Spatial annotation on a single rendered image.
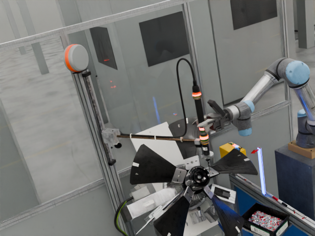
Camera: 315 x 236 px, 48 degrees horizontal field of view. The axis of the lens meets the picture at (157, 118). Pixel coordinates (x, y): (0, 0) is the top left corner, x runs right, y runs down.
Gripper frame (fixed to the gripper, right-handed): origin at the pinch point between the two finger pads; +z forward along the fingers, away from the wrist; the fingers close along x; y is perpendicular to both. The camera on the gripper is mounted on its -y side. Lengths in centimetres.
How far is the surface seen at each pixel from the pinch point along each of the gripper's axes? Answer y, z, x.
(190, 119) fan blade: 5.3, -6.3, 17.9
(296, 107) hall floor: 147, -286, 216
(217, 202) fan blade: 42.3, 1.5, -11.2
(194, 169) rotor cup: 23.7, 7.1, -2.2
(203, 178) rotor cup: 28.2, 4.7, -6.3
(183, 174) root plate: 26.7, 12.1, 2.1
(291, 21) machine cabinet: 44, -376, 305
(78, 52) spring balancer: -42, 37, 56
